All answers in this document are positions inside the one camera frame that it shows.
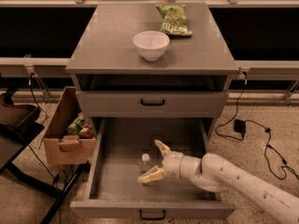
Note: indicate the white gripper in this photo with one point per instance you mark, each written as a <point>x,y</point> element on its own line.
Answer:
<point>171,163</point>

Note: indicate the green snack bag in box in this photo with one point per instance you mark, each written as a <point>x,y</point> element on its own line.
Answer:
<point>77,124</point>

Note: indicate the grey drawer cabinet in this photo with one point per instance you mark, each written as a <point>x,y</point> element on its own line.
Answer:
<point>106,58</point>

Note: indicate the black power adapter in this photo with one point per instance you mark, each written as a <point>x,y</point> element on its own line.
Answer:
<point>240,126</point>

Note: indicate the brown cardboard box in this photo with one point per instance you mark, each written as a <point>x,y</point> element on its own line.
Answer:
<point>60,147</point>

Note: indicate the closed grey middle drawer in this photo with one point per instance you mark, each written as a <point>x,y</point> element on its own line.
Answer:
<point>152,104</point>

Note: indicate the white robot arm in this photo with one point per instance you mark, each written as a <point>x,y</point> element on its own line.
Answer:
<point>211,171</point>

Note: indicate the green chip bag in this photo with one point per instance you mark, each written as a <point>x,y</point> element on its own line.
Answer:
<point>174,20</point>

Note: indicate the open grey bottom drawer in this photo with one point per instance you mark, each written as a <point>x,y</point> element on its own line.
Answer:
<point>113,190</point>

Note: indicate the black office chair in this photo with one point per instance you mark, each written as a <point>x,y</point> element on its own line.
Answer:
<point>18,128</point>

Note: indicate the white ceramic bowl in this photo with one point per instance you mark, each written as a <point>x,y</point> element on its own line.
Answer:
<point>151,45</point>

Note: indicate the clear plastic water bottle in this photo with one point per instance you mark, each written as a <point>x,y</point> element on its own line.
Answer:
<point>145,163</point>

